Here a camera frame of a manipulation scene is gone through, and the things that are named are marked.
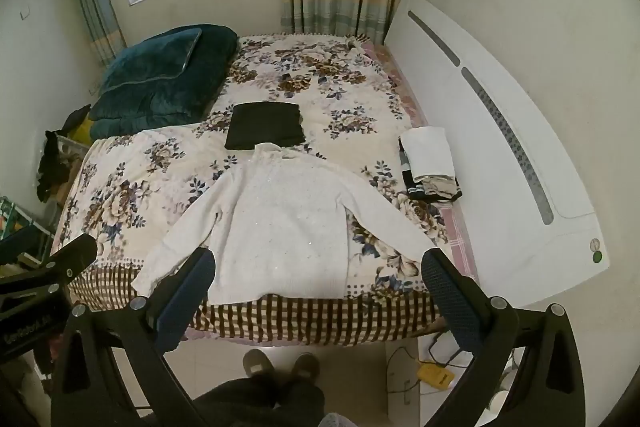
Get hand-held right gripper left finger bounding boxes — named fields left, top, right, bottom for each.
left=50, top=247, right=236, bottom=427

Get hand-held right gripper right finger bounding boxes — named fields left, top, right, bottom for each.
left=421, top=248, right=587, bottom=427

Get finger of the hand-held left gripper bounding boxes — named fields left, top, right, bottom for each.
left=44, top=233, right=99, bottom=282

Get white knit sweater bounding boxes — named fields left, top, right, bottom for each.
left=131, top=142, right=436, bottom=306

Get black hanging clothes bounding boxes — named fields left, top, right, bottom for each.
left=36, top=104, right=94, bottom=204

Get dark striped folded clothes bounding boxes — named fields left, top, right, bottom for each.
left=398, top=137, right=464, bottom=203

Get yellow device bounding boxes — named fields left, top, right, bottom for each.
left=418, top=359, right=454, bottom=391

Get grey shoe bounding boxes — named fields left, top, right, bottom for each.
left=290, top=352, right=322, bottom=380
left=242, top=348, right=273, bottom=379

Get yellow cloth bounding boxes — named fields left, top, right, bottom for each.
left=70, top=117, right=97, bottom=142

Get white folded cloth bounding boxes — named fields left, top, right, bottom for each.
left=401, top=126, right=457, bottom=182

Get black folded cloth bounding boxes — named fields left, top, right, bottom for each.
left=224, top=102, right=306, bottom=152

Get white headboard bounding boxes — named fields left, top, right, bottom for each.
left=383, top=0, right=611, bottom=308

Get dark green quilt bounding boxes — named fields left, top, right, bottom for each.
left=89, top=24, right=240, bottom=140

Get floral bed sheet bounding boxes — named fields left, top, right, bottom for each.
left=50, top=32, right=481, bottom=348

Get black cable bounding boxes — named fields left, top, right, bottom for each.
left=386, top=346, right=422, bottom=394

